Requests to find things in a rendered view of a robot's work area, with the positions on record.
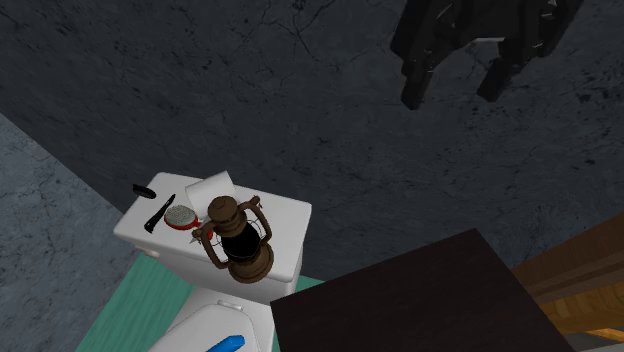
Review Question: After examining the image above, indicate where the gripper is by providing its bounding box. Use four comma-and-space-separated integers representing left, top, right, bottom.
389, 0, 585, 112

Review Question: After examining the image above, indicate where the brown wooden furniture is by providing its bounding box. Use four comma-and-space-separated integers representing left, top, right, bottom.
509, 212, 624, 343

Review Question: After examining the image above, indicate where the white toilet paper roll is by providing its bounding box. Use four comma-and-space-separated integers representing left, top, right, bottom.
184, 169, 238, 221

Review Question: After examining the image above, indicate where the brown oil lantern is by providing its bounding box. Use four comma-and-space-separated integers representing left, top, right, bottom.
191, 194, 276, 285

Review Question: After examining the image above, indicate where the red round hairbrush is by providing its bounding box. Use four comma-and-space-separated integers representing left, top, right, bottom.
163, 204, 215, 242

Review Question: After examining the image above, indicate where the black pen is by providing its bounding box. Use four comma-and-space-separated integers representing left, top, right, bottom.
143, 193, 177, 235

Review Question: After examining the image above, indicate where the small black oval object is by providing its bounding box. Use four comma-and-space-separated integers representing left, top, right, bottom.
131, 183, 158, 201

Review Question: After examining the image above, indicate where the blue object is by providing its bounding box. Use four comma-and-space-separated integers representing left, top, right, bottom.
204, 333, 246, 352

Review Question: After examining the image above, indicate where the green floor mat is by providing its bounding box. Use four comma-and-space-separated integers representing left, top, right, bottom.
73, 251, 325, 352

